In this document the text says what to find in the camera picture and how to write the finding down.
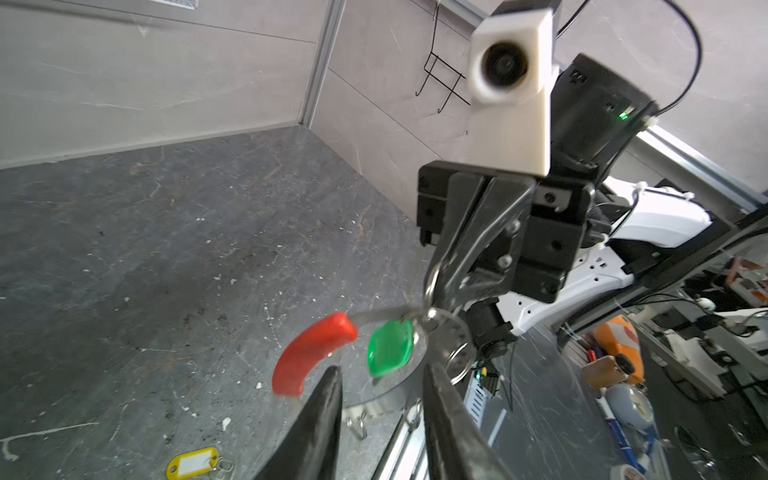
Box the black right camera cable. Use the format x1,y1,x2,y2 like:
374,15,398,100
554,0,704,118

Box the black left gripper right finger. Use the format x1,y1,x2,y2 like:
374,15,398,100
422,363,515,480

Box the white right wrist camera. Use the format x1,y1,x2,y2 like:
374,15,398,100
462,2,557,178

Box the black wire hook rack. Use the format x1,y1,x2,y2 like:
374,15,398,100
414,1,470,114

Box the green capped key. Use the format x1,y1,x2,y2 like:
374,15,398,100
367,320,414,378

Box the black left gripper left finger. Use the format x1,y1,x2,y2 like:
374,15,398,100
255,366,343,479

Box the yellow capped key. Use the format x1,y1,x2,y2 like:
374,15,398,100
165,447,235,480

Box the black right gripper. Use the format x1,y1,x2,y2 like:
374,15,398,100
417,160,594,310

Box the aluminium frame profiles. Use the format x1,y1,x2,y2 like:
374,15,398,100
308,1,767,215

